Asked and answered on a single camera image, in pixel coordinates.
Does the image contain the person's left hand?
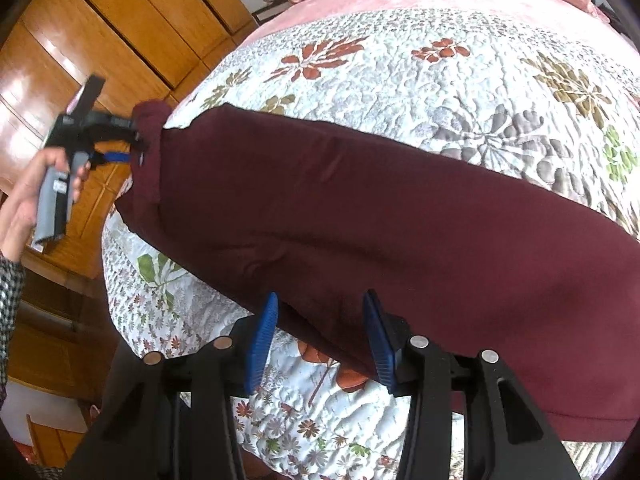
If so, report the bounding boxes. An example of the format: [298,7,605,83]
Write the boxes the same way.
[0,147,92,263]

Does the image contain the floral quilt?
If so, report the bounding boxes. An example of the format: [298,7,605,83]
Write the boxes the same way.
[101,7,640,480]

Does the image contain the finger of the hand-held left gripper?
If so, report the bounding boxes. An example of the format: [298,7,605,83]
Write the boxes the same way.
[91,151,132,167]
[94,112,151,153]

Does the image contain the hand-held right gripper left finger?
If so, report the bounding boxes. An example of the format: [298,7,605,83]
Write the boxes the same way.
[62,292,279,480]

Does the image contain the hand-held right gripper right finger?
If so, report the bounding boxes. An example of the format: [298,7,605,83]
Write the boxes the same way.
[362,290,581,480]

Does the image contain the maroon pants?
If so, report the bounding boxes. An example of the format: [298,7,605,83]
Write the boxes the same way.
[114,100,640,443]

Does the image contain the wooden wardrobe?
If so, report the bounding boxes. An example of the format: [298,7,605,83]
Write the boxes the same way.
[0,0,258,461]

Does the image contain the person's left forearm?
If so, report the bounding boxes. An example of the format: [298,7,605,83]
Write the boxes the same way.
[0,240,27,408]

